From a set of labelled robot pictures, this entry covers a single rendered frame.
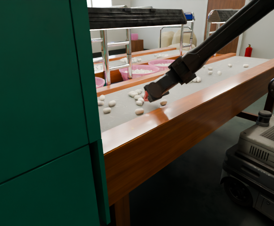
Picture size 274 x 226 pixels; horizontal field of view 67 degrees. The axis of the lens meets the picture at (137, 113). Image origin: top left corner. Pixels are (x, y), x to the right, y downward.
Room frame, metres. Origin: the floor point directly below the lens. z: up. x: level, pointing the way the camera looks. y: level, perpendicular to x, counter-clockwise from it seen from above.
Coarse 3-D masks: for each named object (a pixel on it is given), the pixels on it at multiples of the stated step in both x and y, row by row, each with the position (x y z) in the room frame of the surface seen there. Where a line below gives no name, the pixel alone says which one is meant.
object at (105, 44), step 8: (128, 8) 0.91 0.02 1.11; (152, 8) 1.03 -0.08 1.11; (104, 32) 1.03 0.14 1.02; (128, 32) 1.13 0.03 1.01; (104, 40) 1.03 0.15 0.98; (128, 40) 1.13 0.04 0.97; (104, 48) 1.03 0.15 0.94; (128, 48) 1.13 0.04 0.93; (104, 56) 1.03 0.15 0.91; (128, 56) 1.13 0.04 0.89; (104, 64) 1.04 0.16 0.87; (128, 64) 1.13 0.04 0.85; (128, 72) 1.13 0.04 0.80
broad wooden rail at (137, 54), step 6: (156, 48) 2.38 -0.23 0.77; (162, 48) 2.37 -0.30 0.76; (168, 48) 2.36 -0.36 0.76; (174, 48) 2.42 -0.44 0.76; (120, 54) 2.02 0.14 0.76; (126, 54) 2.01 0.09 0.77; (132, 54) 2.00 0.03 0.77; (138, 54) 2.04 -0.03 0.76; (144, 54) 2.09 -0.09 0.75; (114, 60) 1.83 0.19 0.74
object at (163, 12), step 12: (96, 12) 0.81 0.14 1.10; (108, 12) 0.84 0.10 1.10; (120, 12) 0.88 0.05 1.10; (132, 12) 0.92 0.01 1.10; (144, 12) 0.97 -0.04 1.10; (156, 12) 1.03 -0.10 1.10; (168, 12) 1.08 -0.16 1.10; (180, 12) 1.15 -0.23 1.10; (96, 24) 0.78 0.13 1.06; (108, 24) 0.81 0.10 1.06; (120, 24) 0.85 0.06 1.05; (132, 24) 0.89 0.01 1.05; (144, 24) 0.94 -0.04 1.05; (156, 24) 0.99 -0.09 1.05; (168, 24) 1.05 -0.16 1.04; (180, 24) 1.12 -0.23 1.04
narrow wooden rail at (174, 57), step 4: (168, 56) 1.84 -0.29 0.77; (172, 56) 1.83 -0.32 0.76; (176, 56) 1.86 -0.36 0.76; (148, 60) 1.69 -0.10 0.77; (152, 60) 1.68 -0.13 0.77; (132, 64) 1.54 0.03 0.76; (136, 64) 1.54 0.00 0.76; (140, 64) 1.55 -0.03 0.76; (144, 64) 1.58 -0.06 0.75; (148, 64) 1.61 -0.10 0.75; (132, 68) 1.50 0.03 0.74; (148, 68) 1.61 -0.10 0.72; (96, 72) 1.31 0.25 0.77; (100, 72) 1.31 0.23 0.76; (112, 72) 1.38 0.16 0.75; (116, 72) 1.40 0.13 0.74; (96, 76) 1.29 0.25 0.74; (100, 76) 1.31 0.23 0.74; (112, 76) 1.37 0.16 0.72; (116, 76) 1.40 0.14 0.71; (120, 76) 1.42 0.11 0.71; (112, 80) 1.37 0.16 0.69; (116, 80) 1.40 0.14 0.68; (120, 80) 1.42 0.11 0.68
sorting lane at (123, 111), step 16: (208, 64) 1.60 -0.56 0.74; (224, 64) 1.59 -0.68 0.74; (240, 64) 1.58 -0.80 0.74; (256, 64) 1.57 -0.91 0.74; (192, 80) 1.16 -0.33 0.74; (208, 80) 1.15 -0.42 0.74; (112, 96) 0.92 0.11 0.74; (128, 96) 0.91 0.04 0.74; (176, 96) 0.90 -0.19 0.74; (112, 112) 0.74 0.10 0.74; (128, 112) 0.73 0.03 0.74; (144, 112) 0.73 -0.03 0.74
